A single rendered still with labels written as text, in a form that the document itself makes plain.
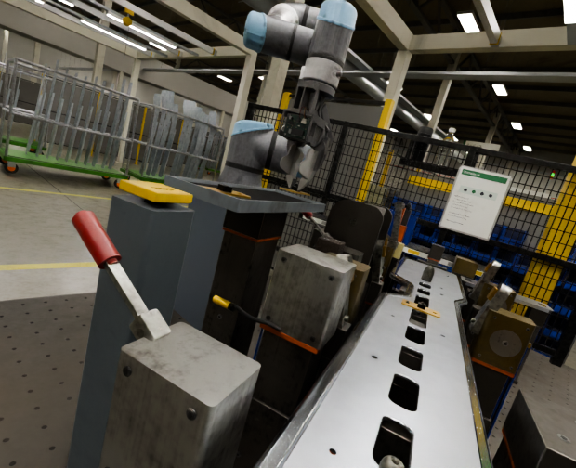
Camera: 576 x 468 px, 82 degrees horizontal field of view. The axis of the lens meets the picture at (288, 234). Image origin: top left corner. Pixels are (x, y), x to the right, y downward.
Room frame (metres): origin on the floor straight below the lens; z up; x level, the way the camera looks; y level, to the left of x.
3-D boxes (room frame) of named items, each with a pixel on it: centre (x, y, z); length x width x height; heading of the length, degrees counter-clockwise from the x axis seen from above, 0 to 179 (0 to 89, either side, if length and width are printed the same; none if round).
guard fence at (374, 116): (3.39, -0.08, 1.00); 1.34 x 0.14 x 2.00; 51
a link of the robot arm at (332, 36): (0.73, 0.02, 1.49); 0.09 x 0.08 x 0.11; 6
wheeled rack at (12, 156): (6.19, 4.36, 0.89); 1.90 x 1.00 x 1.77; 138
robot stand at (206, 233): (1.03, 0.18, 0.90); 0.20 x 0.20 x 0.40; 51
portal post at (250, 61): (7.52, 1.72, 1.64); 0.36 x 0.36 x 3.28; 51
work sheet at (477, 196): (1.63, -0.81, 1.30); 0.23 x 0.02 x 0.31; 68
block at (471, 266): (1.36, -0.73, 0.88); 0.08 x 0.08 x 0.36; 68
